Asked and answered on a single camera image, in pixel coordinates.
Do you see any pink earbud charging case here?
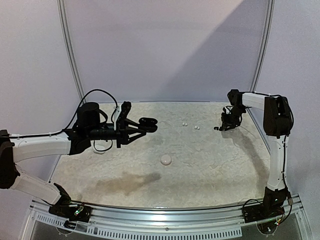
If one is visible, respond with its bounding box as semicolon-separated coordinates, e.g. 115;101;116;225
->
160;154;172;166

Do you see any aluminium corner post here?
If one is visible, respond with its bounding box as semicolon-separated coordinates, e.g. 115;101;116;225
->
249;0;275;92
56;0;85;100

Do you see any white earbud charging case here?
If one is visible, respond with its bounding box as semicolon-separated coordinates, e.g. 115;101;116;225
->
92;145;106;154

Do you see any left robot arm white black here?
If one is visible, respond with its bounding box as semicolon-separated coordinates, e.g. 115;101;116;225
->
0;101;158;223

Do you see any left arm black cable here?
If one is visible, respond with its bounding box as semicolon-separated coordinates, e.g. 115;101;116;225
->
9;88;119;152

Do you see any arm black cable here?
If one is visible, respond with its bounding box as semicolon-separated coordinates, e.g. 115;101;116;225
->
9;88;119;152
242;99;295;226

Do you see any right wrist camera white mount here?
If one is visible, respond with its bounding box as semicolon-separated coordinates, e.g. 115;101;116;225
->
221;106;231;118

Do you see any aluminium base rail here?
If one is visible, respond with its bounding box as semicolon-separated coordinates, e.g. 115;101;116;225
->
22;195;313;240

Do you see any right aluminium corner post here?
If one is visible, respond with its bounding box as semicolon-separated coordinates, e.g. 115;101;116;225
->
249;0;275;92

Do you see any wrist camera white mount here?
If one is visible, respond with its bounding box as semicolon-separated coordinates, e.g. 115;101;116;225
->
113;101;132;131
221;106;231;118

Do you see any left aluminium corner post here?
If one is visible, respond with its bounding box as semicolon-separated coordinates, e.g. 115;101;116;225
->
56;0;85;100

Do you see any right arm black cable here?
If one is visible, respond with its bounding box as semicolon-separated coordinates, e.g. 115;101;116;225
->
242;99;295;226

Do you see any black earbud charging case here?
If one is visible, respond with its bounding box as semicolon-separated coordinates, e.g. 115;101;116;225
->
138;117;158;133

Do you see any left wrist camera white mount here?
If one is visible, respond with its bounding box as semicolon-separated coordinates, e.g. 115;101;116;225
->
113;101;132;131

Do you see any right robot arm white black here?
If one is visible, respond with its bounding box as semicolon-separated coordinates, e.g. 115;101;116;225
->
216;89;294;226

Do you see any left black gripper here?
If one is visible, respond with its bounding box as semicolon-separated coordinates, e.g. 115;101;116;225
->
86;118;146;148

